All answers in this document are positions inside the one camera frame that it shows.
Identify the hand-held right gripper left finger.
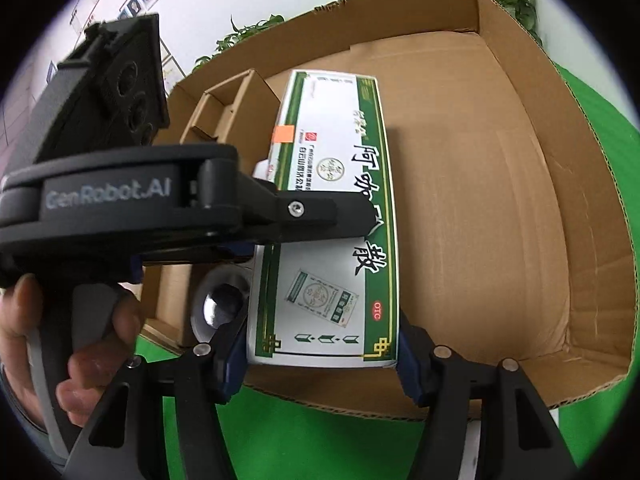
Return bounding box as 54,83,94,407
60,310,251,480

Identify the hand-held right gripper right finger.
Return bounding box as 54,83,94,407
397,310,576,480

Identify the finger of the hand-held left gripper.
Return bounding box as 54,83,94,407
197,157,373,248
130,242,257,285

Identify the white cup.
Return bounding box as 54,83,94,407
191,265,251,348

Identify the green and white medicine box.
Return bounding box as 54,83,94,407
246,70,401,368

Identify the long narrow cardboard box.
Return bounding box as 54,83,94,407
142,70,281,356

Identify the large cardboard box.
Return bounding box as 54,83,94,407
140,0,640,408

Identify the person's left hand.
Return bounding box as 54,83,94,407
0,272,147,441

